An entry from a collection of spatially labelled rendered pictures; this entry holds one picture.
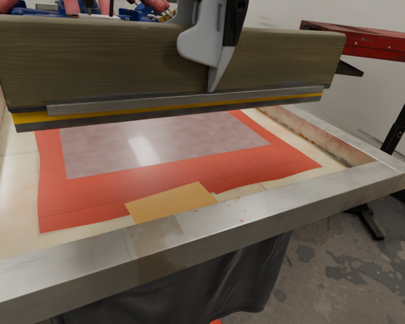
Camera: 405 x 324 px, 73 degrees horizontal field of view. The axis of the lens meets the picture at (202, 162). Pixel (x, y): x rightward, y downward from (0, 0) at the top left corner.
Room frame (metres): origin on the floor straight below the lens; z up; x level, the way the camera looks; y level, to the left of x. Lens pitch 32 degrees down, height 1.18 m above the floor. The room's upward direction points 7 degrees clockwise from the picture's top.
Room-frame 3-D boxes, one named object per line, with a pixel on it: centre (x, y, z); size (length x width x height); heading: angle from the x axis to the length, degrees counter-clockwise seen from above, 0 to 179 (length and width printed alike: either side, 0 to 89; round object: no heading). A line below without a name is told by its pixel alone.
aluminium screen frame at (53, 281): (0.55, 0.13, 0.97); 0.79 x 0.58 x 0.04; 31
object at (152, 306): (0.29, -0.01, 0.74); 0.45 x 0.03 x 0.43; 121
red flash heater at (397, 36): (1.47, -0.75, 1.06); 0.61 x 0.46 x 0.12; 91
